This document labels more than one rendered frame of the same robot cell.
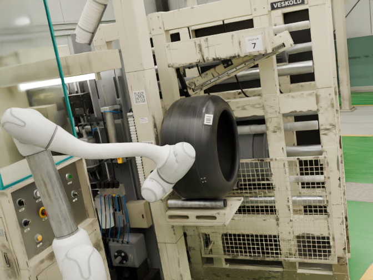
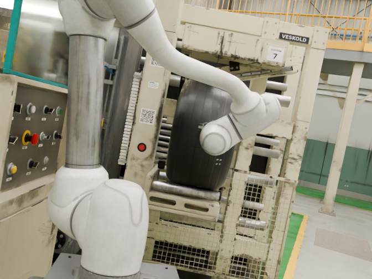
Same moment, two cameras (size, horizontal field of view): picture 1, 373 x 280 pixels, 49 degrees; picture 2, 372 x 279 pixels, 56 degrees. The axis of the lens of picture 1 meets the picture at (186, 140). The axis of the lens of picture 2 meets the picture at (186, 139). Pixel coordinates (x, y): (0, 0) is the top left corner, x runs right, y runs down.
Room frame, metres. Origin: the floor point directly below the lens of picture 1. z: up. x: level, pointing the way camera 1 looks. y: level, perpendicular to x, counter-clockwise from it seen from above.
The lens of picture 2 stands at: (0.58, 0.69, 1.23)
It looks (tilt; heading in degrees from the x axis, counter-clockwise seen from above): 3 degrees down; 338
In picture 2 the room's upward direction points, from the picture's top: 11 degrees clockwise
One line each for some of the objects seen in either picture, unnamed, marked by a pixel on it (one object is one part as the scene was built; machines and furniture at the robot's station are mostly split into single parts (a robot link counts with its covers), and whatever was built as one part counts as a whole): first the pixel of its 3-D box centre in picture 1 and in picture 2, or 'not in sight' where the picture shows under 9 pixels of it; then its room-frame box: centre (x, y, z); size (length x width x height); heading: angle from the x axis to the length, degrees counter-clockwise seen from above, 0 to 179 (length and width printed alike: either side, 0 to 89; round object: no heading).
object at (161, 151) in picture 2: not in sight; (158, 144); (2.69, 0.00, 1.05); 0.20 x 0.15 x 0.30; 66
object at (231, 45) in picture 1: (219, 47); (232, 50); (2.47, -0.28, 1.71); 0.61 x 0.25 x 0.15; 66
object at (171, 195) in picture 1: (175, 194); (153, 178); (2.33, 0.11, 0.90); 0.40 x 0.03 x 0.10; 156
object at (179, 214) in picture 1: (196, 214); (182, 202); (2.13, 0.01, 0.84); 0.36 x 0.09 x 0.06; 66
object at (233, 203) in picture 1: (206, 210); (182, 203); (2.25, -0.05, 0.80); 0.37 x 0.36 x 0.02; 156
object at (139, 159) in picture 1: (139, 151); (131, 119); (2.35, 0.28, 1.19); 0.05 x 0.04 x 0.48; 156
